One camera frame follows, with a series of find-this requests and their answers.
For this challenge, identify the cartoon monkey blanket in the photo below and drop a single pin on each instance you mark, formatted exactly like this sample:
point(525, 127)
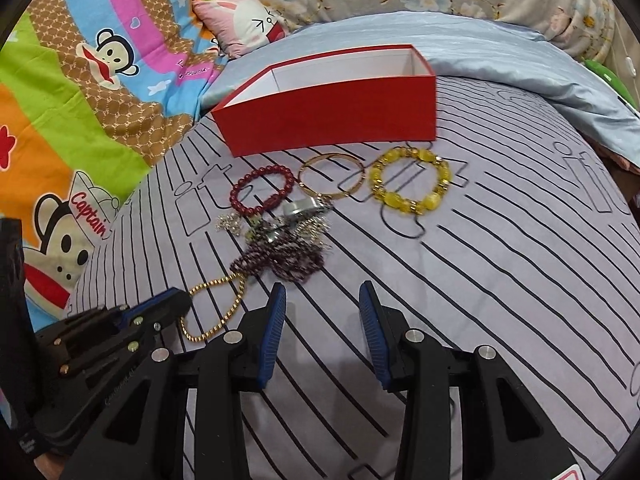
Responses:
point(75, 110)

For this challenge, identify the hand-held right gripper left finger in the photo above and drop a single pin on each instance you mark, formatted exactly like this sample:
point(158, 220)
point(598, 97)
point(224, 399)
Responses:
point(272, 332)

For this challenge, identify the silver bangle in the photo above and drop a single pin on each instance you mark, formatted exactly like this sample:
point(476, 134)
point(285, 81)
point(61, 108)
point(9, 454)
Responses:
point(300, 207)

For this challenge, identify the light blue quilt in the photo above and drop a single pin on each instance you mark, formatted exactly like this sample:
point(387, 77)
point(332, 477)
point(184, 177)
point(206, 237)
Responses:
point(475, 45)

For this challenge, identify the gold bangle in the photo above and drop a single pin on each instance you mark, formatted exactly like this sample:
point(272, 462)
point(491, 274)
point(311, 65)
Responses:
point(331, 195)

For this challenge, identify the pink rabbit pillow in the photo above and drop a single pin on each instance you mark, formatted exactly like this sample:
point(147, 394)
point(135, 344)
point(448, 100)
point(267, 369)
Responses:
point(245, 25)

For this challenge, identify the grey striped bedsheet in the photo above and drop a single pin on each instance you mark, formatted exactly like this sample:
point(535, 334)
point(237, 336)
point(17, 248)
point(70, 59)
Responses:
point(500, 260)

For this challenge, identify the red cardboard box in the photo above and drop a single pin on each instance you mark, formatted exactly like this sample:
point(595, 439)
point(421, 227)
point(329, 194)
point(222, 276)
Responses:
point(330, 115)

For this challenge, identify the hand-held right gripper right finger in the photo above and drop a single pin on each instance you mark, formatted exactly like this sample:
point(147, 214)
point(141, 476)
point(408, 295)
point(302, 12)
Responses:
point(372, 332)

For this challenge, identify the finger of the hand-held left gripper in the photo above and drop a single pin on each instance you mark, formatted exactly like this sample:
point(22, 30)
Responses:
point(115, 347)
point(150, 307)

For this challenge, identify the green plush toy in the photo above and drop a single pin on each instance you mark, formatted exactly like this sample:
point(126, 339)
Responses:
point(607, 77)

